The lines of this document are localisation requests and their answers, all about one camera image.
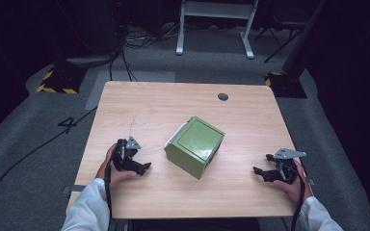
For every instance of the dark slanted metal pole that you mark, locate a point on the dark slanted metal pole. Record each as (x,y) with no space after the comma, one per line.
(303,35)

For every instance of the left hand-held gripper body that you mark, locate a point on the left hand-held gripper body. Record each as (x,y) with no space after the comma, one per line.
(123,157)

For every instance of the black folding stand legs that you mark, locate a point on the black folding stand legs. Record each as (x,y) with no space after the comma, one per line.
(277,45)

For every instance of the grey flat stand foot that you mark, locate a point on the grey flat stand foot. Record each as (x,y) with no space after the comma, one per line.
(90,60)

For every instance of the green box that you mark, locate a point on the green box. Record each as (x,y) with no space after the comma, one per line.
(194,147)

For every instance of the grey tape strip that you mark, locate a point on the grey tape strip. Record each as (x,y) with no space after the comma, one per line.
(75,188)

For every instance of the white desk frame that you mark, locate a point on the white desk frame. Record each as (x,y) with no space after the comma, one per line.
(216,9)

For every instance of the person's left hand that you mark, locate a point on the person's left hand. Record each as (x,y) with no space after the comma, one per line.
(106,171)

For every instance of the person's right hand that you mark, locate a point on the person's right hand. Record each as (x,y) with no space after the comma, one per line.
(302,191)

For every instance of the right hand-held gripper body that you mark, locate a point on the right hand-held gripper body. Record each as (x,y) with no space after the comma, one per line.
(287,168)

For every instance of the black yellow striped stand base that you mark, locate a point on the black yellow striped stand base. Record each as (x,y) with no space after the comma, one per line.
(61,83)
(285,86)

